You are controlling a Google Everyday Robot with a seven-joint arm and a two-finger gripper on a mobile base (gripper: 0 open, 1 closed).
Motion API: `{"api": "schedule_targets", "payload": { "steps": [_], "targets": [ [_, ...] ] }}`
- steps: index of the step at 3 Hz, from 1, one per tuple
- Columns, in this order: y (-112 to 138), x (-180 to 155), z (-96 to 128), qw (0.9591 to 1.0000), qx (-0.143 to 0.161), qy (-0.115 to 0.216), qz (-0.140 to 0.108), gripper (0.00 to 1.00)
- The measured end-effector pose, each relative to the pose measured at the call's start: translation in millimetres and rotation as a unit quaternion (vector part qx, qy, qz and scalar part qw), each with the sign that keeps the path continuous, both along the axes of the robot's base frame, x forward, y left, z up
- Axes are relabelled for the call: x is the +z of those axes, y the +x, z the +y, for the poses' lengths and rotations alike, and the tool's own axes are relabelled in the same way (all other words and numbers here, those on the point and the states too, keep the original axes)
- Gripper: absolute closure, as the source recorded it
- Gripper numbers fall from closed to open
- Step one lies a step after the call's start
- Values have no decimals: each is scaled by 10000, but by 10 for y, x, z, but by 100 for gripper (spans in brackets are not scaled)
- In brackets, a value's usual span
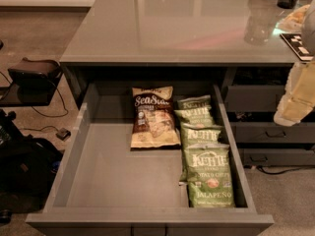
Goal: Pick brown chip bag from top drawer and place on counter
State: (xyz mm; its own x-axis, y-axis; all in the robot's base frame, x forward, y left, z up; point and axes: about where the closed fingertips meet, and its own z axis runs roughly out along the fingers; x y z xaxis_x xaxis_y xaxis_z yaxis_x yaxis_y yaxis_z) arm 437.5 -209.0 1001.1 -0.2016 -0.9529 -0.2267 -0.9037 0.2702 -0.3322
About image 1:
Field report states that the brown sea salt chip bag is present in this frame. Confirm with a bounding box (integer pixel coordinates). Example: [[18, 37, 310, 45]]
[[131, 86, 180, 148]]

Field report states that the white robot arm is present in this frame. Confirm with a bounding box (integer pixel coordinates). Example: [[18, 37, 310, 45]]
[[274, 0, 315, 127]]

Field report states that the rear green chip bag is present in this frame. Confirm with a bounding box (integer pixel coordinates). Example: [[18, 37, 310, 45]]
[[175, 95, 215, 128]]

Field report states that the middle green chip bag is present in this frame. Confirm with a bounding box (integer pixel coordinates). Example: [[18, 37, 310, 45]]
[[179, 123, 222, 183]]

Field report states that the front green jalapeno chip bag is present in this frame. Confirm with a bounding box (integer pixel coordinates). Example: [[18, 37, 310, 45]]
[[185, 144, 235, 207]]

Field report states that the grey upper side drawer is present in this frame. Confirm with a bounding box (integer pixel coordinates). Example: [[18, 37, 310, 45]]
[[224, 86, 284, 112]]

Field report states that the grey middle side drawer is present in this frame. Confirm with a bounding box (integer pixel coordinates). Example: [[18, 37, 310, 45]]
[[230, 122, 315, 144]]

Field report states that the open grey top drawer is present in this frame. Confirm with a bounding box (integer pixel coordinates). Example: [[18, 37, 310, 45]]
[[27, 82, 274, 236]]

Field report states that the grey lower side drawer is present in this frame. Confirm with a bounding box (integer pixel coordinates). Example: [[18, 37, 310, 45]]
[[239, 148, 315, 166]]

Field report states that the grey glossy counter cabinet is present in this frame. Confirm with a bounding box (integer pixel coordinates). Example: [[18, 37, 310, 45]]
[[61, 0, 312, 172]]

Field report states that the small black power adapter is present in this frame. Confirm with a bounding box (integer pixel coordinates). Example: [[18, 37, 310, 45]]
[[56, 128, 71, 141]]

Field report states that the black device on side shelf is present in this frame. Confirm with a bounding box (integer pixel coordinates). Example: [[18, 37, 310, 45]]
[[8, 57, 62, 89]]

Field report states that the black backpack on floor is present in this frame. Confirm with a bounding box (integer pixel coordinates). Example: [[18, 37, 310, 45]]
[[0, 138, 63, 196]]

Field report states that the black white fiducial marker board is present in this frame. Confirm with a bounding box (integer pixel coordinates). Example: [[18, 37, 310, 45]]
[[280, 33, 313, 62]]

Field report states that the black cable under cabinet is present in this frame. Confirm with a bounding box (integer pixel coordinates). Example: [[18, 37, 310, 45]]
[[246, 164, 315, 176]]

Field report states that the black cable on floor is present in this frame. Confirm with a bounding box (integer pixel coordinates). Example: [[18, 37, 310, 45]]
[[0, 71, 70, 133]]

